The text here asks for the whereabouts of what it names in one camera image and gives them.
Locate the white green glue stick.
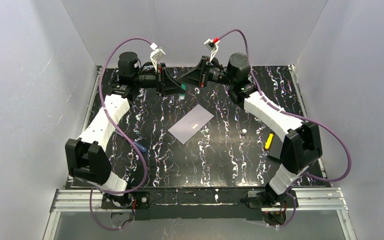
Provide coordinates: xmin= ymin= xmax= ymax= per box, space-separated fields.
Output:
xmin=178 ymin=83 xmax=187 ymax=100

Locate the lavender paper envelope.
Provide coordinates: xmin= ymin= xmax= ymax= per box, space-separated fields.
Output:
xmin=168 ymin=104 xmax=214 ymax=145

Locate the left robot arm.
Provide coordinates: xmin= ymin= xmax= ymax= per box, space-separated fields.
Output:
xmin=65 ymin=48 xmax=185 ymax=196

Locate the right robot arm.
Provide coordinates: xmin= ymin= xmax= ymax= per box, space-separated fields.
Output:
xmin=177 ymin=52 xmax=323 ymax=204

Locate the blue red screwdriver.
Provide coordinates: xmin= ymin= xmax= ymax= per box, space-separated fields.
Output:
xmin=133 ymin=141 xmax=148 ymax=153

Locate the yellow black screwdriver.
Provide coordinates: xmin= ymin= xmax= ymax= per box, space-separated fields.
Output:
xmin=264 ymin=133 xmax=275 ymax=150

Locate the black square pad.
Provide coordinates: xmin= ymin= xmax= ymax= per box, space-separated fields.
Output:
xmin=267 ymin=135 xmax=283 ymax=164

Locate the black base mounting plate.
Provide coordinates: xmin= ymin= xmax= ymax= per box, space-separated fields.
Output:
xmin=101 ymin=187 xmax=299 ymax=222

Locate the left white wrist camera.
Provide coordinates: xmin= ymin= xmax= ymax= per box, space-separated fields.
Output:
xmin=149 ymin=42 xmax=166 ymax=72

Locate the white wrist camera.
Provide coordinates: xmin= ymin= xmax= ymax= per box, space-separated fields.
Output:
xmin=149 ymin=42 xmax=166 ymax=72
xmin=204 ymin=37 xmax=220 ymax=62

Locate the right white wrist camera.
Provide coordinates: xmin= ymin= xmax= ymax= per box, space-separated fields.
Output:
xmin=204 ymin=37 xmax=220 ymax=62

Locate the aluminium frame rail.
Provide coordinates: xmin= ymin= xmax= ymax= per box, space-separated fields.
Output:
xmin=43 ymin=187 xmax=356 ymax=240

